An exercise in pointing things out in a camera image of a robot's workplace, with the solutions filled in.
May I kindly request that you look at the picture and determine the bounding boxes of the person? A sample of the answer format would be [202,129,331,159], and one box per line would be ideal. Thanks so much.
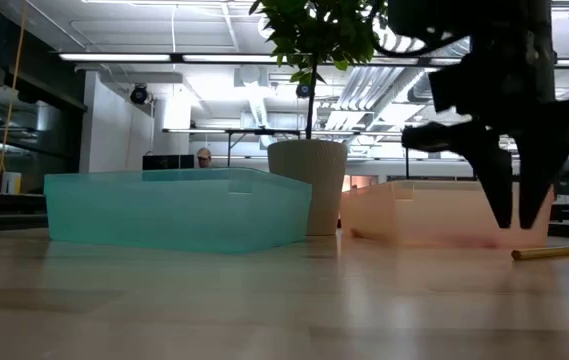
[195,146,214,170]

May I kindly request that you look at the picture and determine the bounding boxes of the white ribbed plant pot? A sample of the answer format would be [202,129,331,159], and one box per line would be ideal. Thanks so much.
[267,138,349,237]

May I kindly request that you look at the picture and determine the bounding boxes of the translucent green plastic bin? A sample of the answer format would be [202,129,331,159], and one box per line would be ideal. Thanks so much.
[43,167,314,255]

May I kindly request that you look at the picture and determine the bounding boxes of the yellow pencil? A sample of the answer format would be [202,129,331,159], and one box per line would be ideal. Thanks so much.
[510,242,569,262]

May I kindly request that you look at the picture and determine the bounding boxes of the green leafy plant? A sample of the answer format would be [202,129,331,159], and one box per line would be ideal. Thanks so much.
[248,0,390,141]

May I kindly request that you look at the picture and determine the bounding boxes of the translucent orange plastic bin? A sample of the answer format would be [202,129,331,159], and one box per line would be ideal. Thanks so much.
[339,179,555,250]

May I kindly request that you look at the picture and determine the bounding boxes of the small black monitor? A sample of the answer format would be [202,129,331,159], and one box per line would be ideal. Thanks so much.
[141,153,196,170]

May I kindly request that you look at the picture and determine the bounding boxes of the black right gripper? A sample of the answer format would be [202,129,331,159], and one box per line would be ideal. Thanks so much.
[401,49,569,231]

